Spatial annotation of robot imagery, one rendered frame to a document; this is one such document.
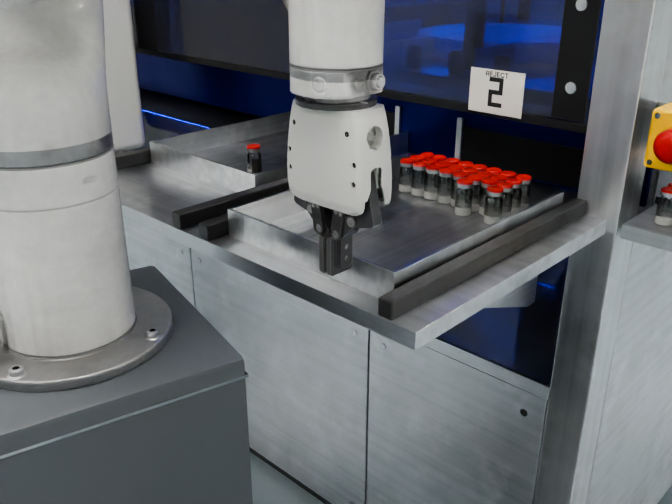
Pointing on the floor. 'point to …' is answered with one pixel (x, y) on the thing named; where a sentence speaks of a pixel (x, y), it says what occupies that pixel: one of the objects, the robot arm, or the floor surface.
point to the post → (655, 58)
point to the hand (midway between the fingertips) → (336, 252)
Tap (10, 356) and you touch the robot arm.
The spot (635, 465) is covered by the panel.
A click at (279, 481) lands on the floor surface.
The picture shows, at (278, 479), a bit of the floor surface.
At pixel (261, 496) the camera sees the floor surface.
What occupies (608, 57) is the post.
